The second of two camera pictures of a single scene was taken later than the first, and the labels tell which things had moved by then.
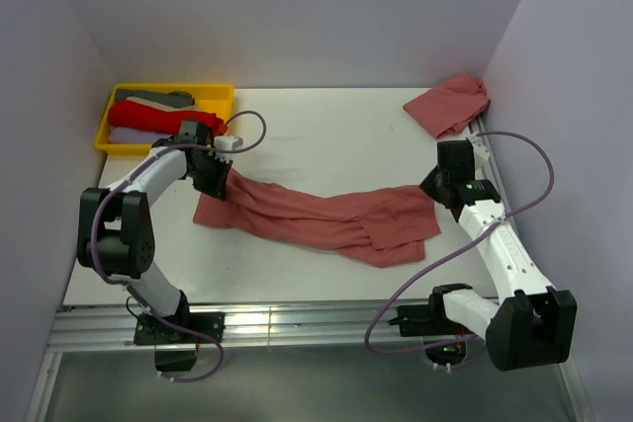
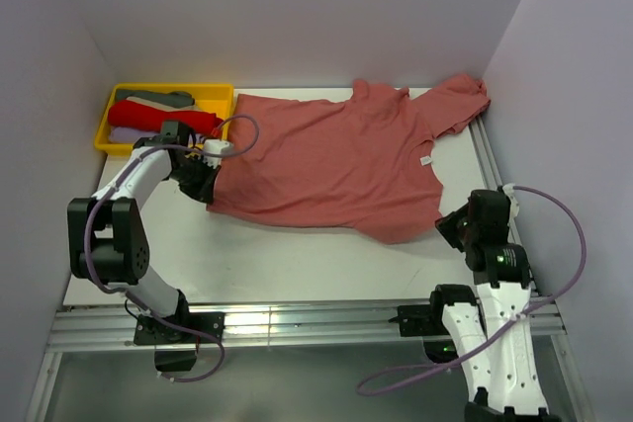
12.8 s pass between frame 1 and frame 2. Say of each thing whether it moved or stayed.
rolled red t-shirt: stayed
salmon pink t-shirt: moved
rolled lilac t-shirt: stayed
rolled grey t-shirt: stayed
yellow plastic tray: stayed
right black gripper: moved
